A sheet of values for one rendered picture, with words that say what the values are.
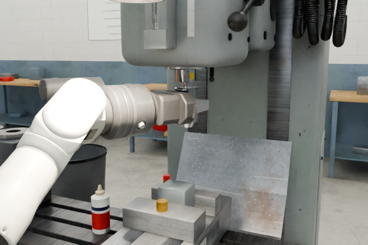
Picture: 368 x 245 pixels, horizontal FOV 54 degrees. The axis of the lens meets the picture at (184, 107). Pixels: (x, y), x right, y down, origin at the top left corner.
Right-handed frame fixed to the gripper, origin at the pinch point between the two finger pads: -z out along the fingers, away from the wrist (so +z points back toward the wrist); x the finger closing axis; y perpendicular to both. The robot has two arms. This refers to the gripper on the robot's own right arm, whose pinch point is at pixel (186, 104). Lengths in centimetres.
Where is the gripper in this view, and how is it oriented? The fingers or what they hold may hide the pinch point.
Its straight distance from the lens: 69.4
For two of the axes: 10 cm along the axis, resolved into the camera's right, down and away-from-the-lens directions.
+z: -7.5, 0.8, -6.6
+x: -6.7, -1.1, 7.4
